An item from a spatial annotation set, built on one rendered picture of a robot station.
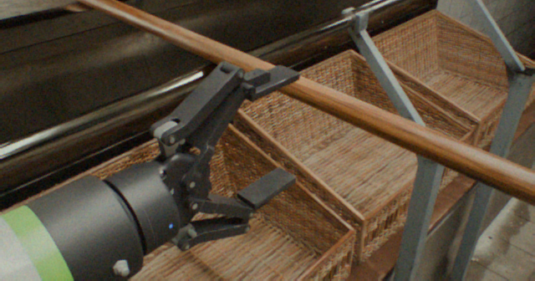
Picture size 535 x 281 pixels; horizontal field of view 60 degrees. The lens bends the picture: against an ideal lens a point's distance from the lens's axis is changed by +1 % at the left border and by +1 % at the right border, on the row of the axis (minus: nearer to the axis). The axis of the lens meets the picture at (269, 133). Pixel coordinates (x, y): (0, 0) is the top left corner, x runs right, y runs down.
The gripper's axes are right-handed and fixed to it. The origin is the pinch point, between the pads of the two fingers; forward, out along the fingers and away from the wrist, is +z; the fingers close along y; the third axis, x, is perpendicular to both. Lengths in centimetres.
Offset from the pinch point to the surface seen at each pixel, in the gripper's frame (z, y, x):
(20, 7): -2, 0, -68
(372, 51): 43.8, 7.9, -16.2
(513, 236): 146, 118, 3
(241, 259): 19, 59, -31
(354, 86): 93, 45, -51
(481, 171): 6.8, -0.7, 19.4
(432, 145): 7.0, -1.3, 14.3
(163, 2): 23, 2, -58
